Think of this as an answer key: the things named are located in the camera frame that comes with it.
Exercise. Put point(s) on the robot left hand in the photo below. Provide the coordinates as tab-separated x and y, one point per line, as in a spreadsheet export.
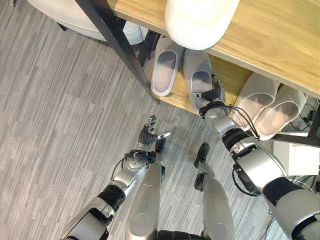
147	138

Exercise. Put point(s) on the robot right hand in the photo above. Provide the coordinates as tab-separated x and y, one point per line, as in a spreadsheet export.
215	93

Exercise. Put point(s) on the grey slipper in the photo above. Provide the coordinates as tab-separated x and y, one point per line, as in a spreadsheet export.
197	67
163	72

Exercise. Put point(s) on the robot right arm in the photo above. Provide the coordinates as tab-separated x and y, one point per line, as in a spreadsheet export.
262	167

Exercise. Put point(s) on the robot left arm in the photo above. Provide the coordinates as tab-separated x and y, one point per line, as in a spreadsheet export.
125	176

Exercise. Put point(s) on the white slipper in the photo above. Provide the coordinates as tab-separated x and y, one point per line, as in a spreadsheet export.
280	112
255	100

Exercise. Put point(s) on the white rounded helmet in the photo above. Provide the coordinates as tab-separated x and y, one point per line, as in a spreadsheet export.
197	22

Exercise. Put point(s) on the robot right leg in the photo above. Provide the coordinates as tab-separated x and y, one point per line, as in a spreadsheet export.
216	200

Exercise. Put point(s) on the robot black waist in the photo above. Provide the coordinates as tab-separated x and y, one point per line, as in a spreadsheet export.
178	235

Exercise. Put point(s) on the white rounded bin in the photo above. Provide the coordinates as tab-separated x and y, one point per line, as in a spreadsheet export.
133	32

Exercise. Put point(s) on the white box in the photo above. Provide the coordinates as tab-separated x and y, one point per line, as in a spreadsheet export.
295	157

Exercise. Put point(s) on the white upholstered seat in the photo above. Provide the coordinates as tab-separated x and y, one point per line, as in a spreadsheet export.
72	17

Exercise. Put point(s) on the wooden shoe rack black frame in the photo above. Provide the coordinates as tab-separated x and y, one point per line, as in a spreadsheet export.
275	37

